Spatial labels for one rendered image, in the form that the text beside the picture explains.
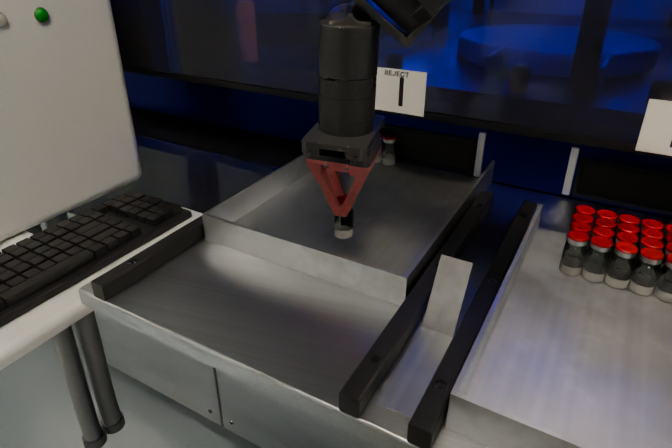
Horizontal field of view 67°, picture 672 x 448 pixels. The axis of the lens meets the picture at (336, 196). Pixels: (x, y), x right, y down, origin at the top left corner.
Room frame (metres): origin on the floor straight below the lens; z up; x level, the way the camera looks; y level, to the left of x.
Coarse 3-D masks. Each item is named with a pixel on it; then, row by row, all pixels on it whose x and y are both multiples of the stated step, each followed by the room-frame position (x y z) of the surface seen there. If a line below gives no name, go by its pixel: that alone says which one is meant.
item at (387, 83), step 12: (384, 72) 0.70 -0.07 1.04; (396, 72) 0.69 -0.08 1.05; (408, 72) 0.68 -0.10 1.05; (420, 72) 0.67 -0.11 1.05; (384, 84) 0.70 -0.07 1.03; (396, 84) 0.69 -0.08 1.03; (408, 84) 0.68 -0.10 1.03; (420, 84) 0.67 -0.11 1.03; (384, 96) 0.70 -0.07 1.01; (396, 96) 0.69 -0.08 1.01; (408, 96) 0.68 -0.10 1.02; (420, 96) 0.67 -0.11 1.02; (384, 108) 0.69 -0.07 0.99; (396, 108) 0.69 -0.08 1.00; (408, 108) 0.68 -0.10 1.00; (420, 108) 0.67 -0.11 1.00
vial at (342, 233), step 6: (336, 216) 0.49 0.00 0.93; (348, 216) 0.49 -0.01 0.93; (336, 222) 0.49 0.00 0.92; (342, 222) 0.49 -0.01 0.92; (348, 222) 0.49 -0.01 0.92; (336, 228) 0.49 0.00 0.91; (342, 228) 0.49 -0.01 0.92; (348, 228) 0.49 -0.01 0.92; (336, 234) 0.49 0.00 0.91; (342, 234) 0.49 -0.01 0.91; (348, 234) 0.49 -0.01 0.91
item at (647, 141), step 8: (648, 104) 0.54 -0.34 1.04; (656, 104) 0.54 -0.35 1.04; (664, 104) 0.53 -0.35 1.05; (648, 112) 0.54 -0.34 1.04; (656, 112) 0.54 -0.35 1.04; (664, 112) 0.53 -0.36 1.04; (648, 120) 0.54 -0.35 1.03; (656, 120) 0.53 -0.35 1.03; (664, 120) 0.53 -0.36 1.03; (648, 128) 0.54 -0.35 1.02; (656, 128) 0.53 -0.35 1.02; (664, 128) 0.53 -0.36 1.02; (640, 136) 0.54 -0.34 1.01; (648, 136) 0.54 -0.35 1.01; (656, 136) 0.53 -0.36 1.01; (664, 136) 0.53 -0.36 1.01; (640, 144) 0.54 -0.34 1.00; (648, 144) 0.53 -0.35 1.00; (656, 144) 0.53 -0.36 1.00; (664, 144) 0.53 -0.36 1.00; (656, 152) 0.53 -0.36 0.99; (664, 152) 0.53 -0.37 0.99
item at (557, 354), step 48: (528, 240) 0.48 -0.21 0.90; (528, 288) 0.43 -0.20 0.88; (576, 288) 0.43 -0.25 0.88; (480, 336) 0.32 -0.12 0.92; (528, 336) 0.35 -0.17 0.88; (576, 336) 0.35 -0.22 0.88; (624, 336) 0.35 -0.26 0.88; (480, 384) 0.30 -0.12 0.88; (528, 384) 0.30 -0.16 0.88; (576, 384) 0.30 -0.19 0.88; (624, 384) 0.30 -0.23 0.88; (480, 432) 0.25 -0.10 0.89; (528, 432) 0.23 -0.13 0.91; (576, 432) 0.25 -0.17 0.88; (624, 432) 0.25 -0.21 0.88
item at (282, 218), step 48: (240, 192) 0.58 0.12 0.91; (288, 192) 0.65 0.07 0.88; (384, 192) 0.65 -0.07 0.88; (432, 192) 0.65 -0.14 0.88; (480, 192) 0.63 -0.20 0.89; (240, 240) 0.50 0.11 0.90; (288, 240) 0.47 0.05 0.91; (336, 240) 0.52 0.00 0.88; (384, 240) 0.52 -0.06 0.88; (432, 240) 0.47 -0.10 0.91; (384, 288) 0.41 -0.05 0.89
